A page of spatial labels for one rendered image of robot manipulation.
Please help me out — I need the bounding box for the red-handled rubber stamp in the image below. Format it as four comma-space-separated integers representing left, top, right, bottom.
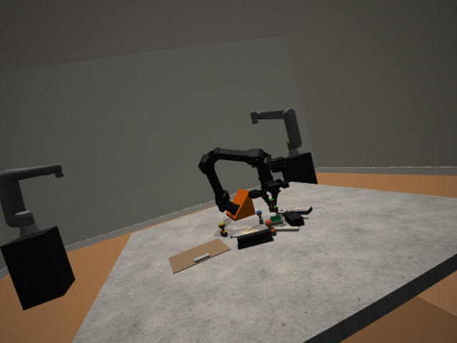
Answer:
266, 220, 277, 237

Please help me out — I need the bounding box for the yellow rubber stamp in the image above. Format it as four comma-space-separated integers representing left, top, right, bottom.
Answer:
219, 222, 228, 237

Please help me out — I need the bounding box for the beige taped card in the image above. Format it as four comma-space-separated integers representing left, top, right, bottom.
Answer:
238, 227, 264, 234

